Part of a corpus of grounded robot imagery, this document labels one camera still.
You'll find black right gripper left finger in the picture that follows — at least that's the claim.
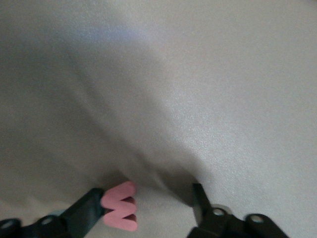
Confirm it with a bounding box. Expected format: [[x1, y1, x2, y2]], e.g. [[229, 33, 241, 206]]
[[0, 187, 105, 238]]

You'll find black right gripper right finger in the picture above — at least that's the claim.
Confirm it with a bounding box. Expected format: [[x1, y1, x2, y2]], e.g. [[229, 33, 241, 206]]
[[189, 183, 290, 238]]

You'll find red foam letter w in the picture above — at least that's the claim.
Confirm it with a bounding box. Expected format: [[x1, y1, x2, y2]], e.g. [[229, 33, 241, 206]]
[[100, 180, 138, 233]]

